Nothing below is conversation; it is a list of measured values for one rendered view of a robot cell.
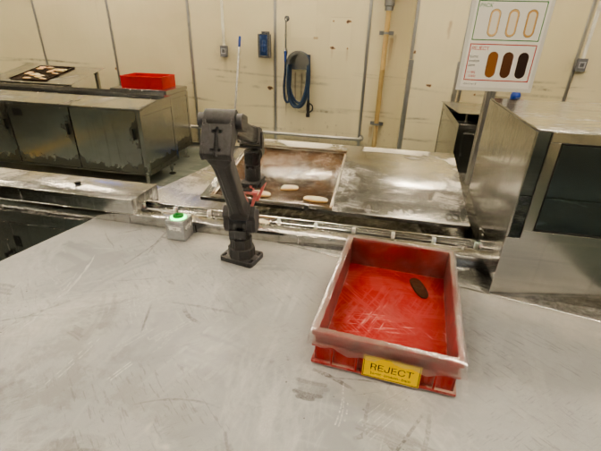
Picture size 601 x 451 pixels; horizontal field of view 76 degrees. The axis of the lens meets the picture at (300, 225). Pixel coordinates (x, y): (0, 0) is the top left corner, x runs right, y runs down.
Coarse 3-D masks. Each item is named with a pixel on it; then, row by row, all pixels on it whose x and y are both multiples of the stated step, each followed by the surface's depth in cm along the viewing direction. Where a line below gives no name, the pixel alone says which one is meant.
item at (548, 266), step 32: (512, 128) 111; (544, 128) 94; (576, 128) 95; (480, 160) 142; (512, 160) 108; (544, 160) 96; (480, 192) 137; (512, 192) 105; (544, 192) 99; (480, 224) 132; (512, 224) 127; (512, 256) 108; (544, 256) 106; (576, 256) 104; (512, 288) 112; (544, 288) 110; (576, 288) 108
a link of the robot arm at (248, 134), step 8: (200, 112) 94; (200, 120) 93; (240, 120) 92; (200, 128) 95; (240, 128) 94; (248, 128) 115; (256, 128) 125; (240, 136) 107; (248, 136) 115; (256, 136) 125; (248, 144) 133; (256, 144) 132
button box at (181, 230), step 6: (186, 216) 139; (168, 222) 136; (174, 222) 135; (180, 222) 135; (186, 222) 137; (168, 228) 137; (174, 228) 136; (180, 228) 136; (186, 228) 137; (192, 228) 142; (168, 234) 138; (174, 234) 137; (180, 234) 137; (186, 234) 138; (180, 240) 138
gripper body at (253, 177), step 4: (244, 168) 137; (248, 168) 135; (256, 168) 135; (260, 168) 138; (248, 172) 135; (252, 172) 135; (256, 172) 136; (260, 172) 138; (248, 176) 136; (252, 176) 136; (256, 176) 136; (260, 176) 138; (264, 176) 142; (244, 180) 138; (248, 180) 137; (252, 180) 136; (256, 180) 137; (260, 180) 138; (244, 184) 135; (248, 184) 135; (252, 184) 135; (256, 184) 134
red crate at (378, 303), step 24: (360, 264) 126; (360, 288) 114; (384, 288) 115; (408, 288) 115; (432, 288) 115; (336, 312) 104; (360, 312) 105; (384, 312) 105; (408, 312) 105; (432, 312) 105; (384, 336) 97; (408, 336) 97; (432, 336) 97; (312, 360) 88; (336, 360) 87; (360, 360) 85; (432, 384) 82
